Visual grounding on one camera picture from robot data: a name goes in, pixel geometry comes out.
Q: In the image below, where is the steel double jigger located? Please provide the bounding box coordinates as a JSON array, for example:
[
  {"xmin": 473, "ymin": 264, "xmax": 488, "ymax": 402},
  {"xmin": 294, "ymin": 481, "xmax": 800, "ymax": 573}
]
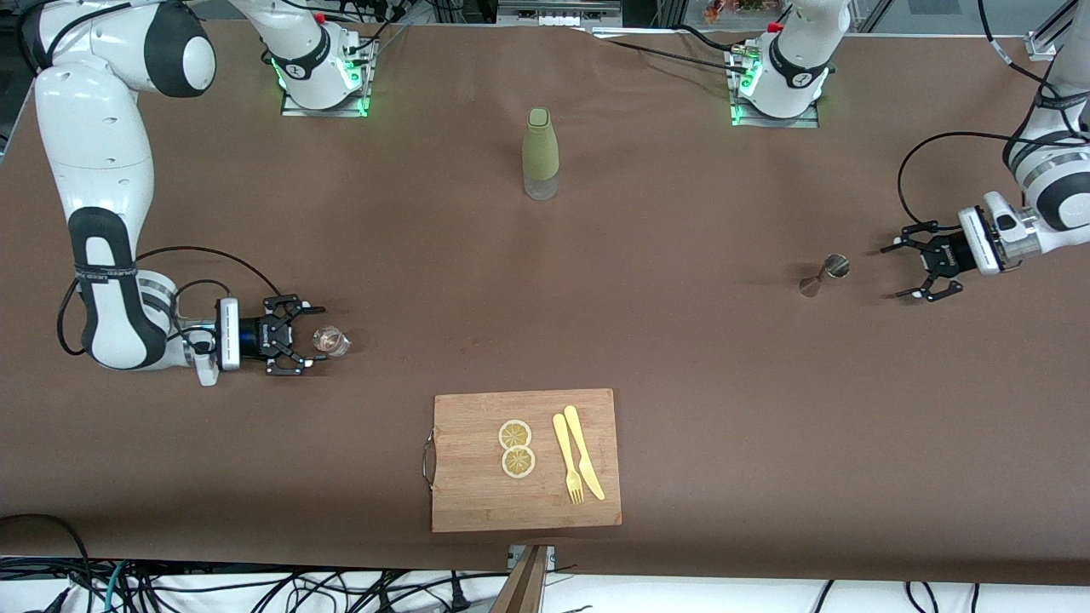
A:
[{"xmin": 798, "ymin": 254, "xmax": 851, "ymax": 299}]

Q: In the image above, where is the wooden cutting board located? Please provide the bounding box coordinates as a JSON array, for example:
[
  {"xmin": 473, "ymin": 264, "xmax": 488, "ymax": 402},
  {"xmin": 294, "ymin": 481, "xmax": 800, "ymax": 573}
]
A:
[{"xmin": 423, "ymin": 388, "xmax": 622, "ymax": 534}]

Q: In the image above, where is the brown table cover sheet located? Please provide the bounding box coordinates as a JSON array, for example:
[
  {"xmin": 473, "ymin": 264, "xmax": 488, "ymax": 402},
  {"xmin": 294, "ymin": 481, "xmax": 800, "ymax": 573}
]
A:
[{"xmin": 0, "ymin": 21, "xmax": 1090, "ymax": 587}]

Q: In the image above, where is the yellow plastic fork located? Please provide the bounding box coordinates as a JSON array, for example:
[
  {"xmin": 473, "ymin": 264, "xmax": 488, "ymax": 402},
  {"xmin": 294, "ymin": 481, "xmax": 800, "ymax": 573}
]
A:
[{"xmin": 553, "ymin": 413, "xmax": 585, "ymax": 505}]

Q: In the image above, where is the green sleeved bottle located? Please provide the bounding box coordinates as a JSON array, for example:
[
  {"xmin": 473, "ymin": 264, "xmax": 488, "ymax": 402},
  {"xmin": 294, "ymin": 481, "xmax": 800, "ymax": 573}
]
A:
[{"xmin": 522, "ymin": 107, "xmax": 560, "ymax": 201}]

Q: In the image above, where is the yellow plastic knife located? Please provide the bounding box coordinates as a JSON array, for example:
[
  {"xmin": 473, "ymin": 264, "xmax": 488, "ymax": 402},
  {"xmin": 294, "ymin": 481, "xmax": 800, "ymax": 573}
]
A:
[{"xmin": 563, "ymin": 405, "xmax": 606, "ymax": 501}]

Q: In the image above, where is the grey metal device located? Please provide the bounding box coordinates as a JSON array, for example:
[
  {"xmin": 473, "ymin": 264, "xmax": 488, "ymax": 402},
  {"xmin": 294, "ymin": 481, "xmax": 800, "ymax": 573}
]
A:
[{"xmin": 498, "ymin": 0, "xmax": 622, "ymax": 26}]

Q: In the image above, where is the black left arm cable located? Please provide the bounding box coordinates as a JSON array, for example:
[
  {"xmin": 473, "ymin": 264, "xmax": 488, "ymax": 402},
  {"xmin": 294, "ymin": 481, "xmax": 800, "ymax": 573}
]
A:
[{"xmin": 897, "ymin": 0, "xmax": 1061, "ymax": 226}]

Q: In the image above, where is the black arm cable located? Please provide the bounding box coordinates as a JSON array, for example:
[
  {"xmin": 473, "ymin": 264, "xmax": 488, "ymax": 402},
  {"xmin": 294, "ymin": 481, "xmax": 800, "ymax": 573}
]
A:
[
  {"xmin": 57, "ymin": 247, "xmax": 286, "ymax": 357},
  {"xmin": 897, "ymin": 0, "xmax": 1061, "ymax": 226}
]

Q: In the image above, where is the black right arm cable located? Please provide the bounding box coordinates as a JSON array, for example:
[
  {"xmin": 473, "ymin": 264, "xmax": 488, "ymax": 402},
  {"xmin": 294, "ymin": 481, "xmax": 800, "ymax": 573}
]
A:
[{"xmin": 57, "ymin": 247, "xmax": 286, "ymax": 357}]

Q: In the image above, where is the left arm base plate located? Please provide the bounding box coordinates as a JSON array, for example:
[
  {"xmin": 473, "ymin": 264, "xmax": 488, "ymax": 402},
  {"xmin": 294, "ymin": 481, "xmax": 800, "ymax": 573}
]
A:
[{"xmin": 731, "ymin": 47, "xmax": 820, "ymax": 129}]

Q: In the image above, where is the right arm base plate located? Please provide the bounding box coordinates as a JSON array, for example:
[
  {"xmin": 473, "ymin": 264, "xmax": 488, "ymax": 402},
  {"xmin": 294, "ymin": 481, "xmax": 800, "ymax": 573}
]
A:
[{"xmin": 281, "ymin": 36, "xmax": 377, "ymax": 118}]

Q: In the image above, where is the aluminium corner rail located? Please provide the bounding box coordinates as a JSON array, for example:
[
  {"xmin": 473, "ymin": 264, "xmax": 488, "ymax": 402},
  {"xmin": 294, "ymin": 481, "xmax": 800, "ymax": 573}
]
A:
[{"xmin": 1026, "ymin": 0, "xmax": 1090, "ymax": 62}]

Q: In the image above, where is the teal floor cable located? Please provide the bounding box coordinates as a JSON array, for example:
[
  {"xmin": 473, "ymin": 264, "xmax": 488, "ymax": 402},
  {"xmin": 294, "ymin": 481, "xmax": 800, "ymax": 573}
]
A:
[{"xmin": 102, "ymin": 560, "xmax": 130, "ymax": 613}]

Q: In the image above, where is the black base power cable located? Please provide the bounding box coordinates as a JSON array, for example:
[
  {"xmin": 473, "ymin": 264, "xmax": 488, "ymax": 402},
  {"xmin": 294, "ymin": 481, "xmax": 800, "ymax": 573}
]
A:
[{"xmin": 588, "ymin": 26, "xmax": 754, "ymax": 76}]

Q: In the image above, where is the aluminium frame post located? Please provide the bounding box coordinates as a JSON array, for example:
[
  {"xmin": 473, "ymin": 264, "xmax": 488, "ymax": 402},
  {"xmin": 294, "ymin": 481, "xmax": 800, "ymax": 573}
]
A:
[{"xmin": 490, "ymin": 545, "xmax": 556, "ymax": 613}]

